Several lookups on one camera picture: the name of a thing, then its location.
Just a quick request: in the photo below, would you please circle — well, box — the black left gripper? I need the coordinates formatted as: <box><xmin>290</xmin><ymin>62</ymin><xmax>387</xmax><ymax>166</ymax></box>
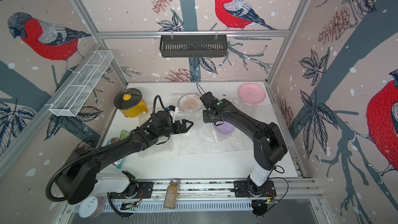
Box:
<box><xmin>158</xmin><ymin>119</ymin><xmax>194</xmax><ymax>139</ymax></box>

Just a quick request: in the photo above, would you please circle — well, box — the purple plate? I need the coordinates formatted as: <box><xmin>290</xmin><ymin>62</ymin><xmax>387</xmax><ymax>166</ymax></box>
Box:
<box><xmin>214</xmin><ymin>121</ymin><xmax>235</xmax><ymax>134</ymax></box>

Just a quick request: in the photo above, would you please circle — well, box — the clear bubble wrap sheet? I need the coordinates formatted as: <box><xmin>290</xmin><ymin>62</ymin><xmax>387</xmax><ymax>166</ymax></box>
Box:
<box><xmin>178</xmin><ymin>123</ymin><xmax>252</xmax><ymax>156</ymax></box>
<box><xmin>138</xmin><ymin>98</ymin><xmax>277</xmax><ymax>158</ymax></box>

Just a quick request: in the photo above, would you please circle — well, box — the pink dinner plate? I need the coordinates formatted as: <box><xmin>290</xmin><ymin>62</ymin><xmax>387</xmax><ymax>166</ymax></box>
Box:
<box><xmin>238</xmin><ymin>83</ymin><xmax>266</xmax><ymax>104</ymax></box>

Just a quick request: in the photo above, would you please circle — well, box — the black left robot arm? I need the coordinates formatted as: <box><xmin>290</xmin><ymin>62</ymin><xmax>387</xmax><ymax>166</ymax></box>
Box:
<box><xmin>45</xmin><ymin>111</ymin><xmax>193</xmax><ymax>204</ymax></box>

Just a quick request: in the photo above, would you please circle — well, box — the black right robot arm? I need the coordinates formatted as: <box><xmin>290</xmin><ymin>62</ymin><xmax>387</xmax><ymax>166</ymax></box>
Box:
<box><xmin>200</xmin><ymin>92</ymin><xmax>288</xmax><ymax>187</ymax></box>

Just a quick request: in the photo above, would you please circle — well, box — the patterned plate in bubble wrap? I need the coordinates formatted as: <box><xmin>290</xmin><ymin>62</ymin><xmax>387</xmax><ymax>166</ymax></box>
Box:
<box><xmin>171</xmin><ymin>93</ymin><xmax>204</xmax><ymax>114</ymax></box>

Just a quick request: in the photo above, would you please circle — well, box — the cream plate in bubble wrap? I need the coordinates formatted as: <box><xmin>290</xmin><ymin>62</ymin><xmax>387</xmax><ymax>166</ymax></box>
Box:
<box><xmin>138</xmin><ymin>109</ymin><xmax>154</xmax><ymax>127</ymax></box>

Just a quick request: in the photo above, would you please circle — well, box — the small green sachet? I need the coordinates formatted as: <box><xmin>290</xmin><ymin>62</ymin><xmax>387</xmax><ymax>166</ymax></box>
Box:
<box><xmin>119</xmin><ymin>130</ymin><xmax>130</xmax><ymax>141</ymax></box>

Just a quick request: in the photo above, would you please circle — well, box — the yellow pot with black lid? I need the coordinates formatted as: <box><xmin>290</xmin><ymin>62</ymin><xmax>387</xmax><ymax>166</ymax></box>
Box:
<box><xmin>114</xmin><ymin>88</ymin><xmax>148</xmax><ymax>118</ymax></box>

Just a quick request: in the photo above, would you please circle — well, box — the spice jar with granules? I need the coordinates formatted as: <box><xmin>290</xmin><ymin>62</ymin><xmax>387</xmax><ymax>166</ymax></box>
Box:
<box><xmin>163</xmin><ymin>179</ymin><xmax>179</xmax><ymax>209</ymax></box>

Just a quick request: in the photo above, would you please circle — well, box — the green snack packet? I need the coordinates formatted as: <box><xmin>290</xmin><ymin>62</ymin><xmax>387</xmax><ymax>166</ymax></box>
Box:
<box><xmin>106</xmin><ymin>137</ymin><xmax>124</xmax><ymax>169</ymax></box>

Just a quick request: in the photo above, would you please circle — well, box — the white tape roll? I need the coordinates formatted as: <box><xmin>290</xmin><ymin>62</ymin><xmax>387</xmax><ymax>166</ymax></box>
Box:
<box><xmin>78</xmin><ymin>197</ymin><xmax>105</xmax><ymax>218</ymax></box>

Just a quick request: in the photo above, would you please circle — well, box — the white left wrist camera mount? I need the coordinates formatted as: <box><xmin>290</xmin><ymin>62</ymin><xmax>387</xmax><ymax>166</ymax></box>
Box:
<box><xmin>166</xmin><ymin>105</ymin><xmax>179</xmax><ymax>122</ymax></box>

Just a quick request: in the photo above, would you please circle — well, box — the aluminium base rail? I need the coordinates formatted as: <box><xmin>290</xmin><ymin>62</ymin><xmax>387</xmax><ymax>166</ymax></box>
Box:
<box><xmin>96</xmin><ymin>178</ymin><xmax>322</xmax><ymax>214</ymax></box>

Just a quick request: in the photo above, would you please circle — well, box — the black hanging wire basket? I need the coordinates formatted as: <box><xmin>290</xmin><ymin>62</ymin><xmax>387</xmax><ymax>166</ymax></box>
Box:
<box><xmin>160</xmin><ymin>35</ymin><xmax>228</xmax><ymax>58</ymax></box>

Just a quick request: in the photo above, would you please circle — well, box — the white wire mesh shelf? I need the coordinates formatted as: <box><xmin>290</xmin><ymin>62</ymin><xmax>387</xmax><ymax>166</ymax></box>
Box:
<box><xmin>49</xmin><ymin>50</ymin><xmax>114</xmax><ymax>117</ymax></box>

